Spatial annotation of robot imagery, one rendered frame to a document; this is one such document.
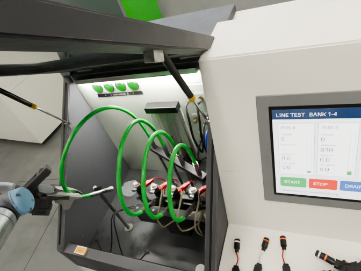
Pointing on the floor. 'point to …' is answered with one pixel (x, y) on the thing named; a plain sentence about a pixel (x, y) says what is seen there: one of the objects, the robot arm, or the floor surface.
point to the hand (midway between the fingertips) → (79, 193)
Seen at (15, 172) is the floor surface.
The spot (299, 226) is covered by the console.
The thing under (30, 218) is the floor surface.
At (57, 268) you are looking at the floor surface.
